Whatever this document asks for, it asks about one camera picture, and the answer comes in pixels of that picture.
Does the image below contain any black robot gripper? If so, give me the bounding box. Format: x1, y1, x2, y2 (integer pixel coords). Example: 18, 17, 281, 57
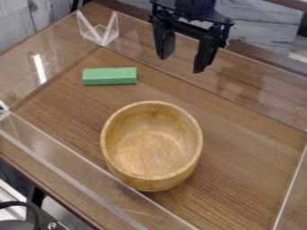
149, 0, 233, 73

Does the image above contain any green rectangular block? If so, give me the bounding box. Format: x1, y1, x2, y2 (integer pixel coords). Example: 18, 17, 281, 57
81, 67, 136, 85

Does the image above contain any brown wooden bowl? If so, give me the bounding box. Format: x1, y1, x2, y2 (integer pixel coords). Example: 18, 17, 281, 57
100, 101, 204, 192

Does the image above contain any clear acrylic corner bracket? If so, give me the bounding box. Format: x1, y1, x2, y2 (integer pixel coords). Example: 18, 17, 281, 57
76, 11, 118, 47

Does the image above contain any clear acrylic tray wall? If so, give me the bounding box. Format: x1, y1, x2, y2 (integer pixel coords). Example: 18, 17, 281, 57
0, 106, 307, 230

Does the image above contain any black cable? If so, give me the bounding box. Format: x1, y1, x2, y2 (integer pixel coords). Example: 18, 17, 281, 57
0, 200, 42, 230

